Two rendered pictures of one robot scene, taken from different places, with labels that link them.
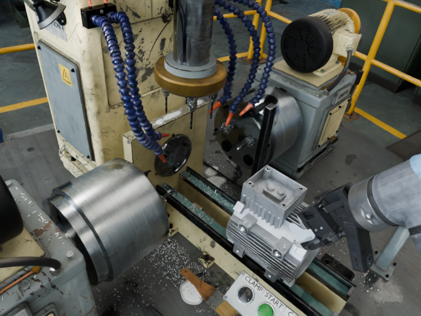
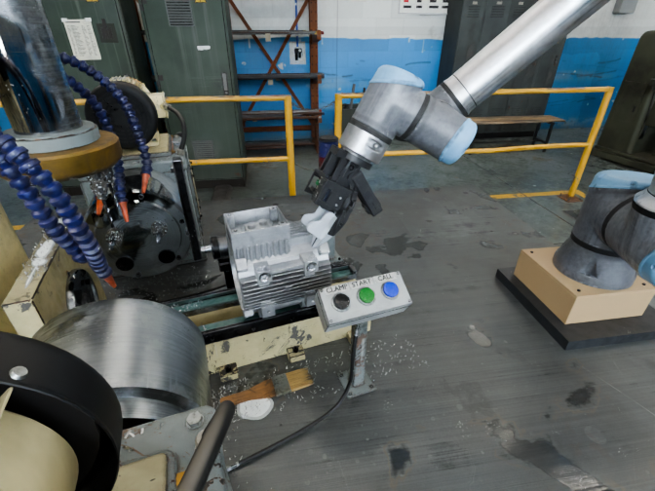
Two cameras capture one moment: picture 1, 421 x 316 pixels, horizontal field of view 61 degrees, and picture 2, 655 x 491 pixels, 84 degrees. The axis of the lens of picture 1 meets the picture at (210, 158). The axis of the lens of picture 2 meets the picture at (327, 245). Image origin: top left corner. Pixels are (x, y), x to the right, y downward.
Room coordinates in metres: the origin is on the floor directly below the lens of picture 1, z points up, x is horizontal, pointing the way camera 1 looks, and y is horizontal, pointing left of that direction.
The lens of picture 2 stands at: (0.14, 0.35, 1.49)
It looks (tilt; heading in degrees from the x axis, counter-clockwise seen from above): 31 degrees down; 300
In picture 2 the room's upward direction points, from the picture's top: straight up
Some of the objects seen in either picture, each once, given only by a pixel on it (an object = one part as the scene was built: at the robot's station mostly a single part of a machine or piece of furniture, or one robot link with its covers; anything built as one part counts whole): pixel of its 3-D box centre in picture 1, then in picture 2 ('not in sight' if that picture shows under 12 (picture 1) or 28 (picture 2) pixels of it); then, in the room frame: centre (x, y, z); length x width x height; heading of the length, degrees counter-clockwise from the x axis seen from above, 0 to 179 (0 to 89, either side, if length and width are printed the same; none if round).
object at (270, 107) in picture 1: (263, 144); (188, 211); (0.81, -0.14, 1.12); 0.04 x 0.03 x 0.26; 51
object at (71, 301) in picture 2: (174, 156); (86, 304); (0.84, 0.11, 1.02); 0.15 x 0.02 x 0.15; 141
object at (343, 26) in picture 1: (322, 71); (148, 145); (1.26, -0.38, 1.16); 0.33 x 0.26 x 0.42; 141
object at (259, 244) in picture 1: (278, 229); (278, 265); (0.60, -0.19, 1.02); 0.20 x 0.19 x 0.19; 52
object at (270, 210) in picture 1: (272, 196); (256, 233); (0.62, -0.16, 1.11); 0.12 x 0.11 x 0.07; 52
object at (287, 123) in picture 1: (262, 123); (142, 216); (1.04, -0.17, 1.04); 0.41 x 0.25 x 0.25; 141
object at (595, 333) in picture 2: not in sight; (577, 298); (-0.07, -0.73, 0.82); 0.32 x 0.32 x 0.03; 39
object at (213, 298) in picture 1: (208, 292); (267, 389); (0.52, -0.03, 0.80); 0.21 x 0.05 x 0.01; 52
